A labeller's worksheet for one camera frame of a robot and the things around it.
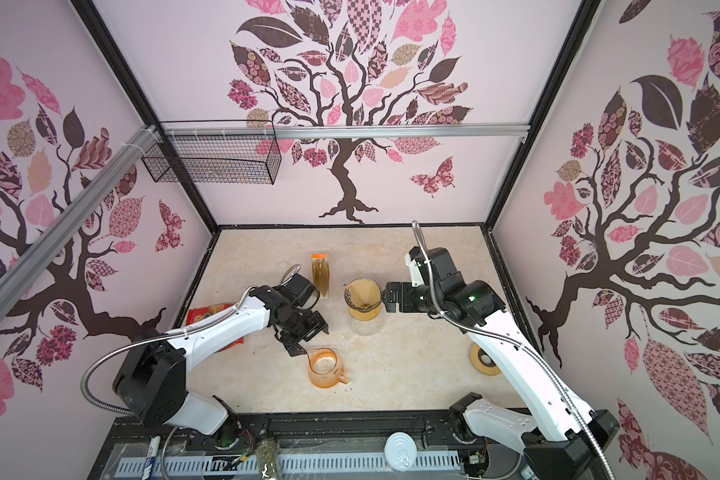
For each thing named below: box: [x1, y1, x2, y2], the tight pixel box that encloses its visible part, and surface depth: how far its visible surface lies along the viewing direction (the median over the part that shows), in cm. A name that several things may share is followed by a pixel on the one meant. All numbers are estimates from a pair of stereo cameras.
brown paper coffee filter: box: [346, 279, 381, 307], surface depth 84 cm
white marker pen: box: [142, 435, 161, 480], surface depth 71 cm
